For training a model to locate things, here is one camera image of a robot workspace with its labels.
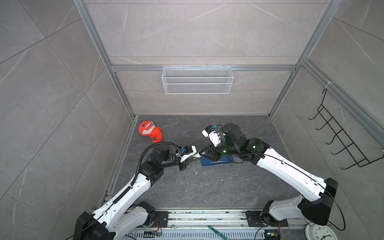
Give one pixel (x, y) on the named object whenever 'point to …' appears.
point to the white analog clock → (315, 231)
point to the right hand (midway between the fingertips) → (202, 150)
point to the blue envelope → (206, 162)
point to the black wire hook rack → (359, 157)
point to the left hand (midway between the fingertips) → (196, 150)
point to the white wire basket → (195, 80)
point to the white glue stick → (197, 155)
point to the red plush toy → (147, 127)
